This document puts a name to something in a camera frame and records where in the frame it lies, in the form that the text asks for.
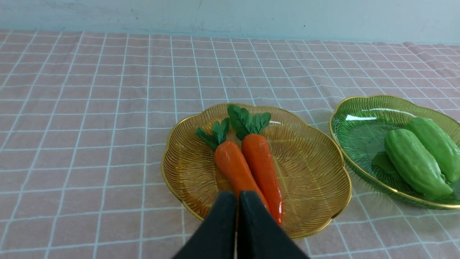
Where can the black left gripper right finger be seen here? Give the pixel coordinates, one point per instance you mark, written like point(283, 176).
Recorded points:
point(259, 236)

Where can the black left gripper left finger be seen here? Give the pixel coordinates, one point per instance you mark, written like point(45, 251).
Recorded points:
point(215, 237)

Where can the small orange toy carrot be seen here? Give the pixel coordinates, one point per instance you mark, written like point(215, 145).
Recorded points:
point(229, 159)

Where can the large orange toy carrot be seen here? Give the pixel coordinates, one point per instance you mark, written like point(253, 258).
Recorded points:
point(257, 152)

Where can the green toy gourd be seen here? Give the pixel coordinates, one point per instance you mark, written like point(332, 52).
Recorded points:
point(439, 144)
point(415, 164)

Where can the amber ribbed plastic plate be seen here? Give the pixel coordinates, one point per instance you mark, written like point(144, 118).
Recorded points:
point(310, 168)

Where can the green ribbed plastic plate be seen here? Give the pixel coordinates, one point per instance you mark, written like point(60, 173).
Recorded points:
point(359, 124)

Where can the pink checkered tablecloth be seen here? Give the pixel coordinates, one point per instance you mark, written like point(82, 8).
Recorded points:
point(85, 118)

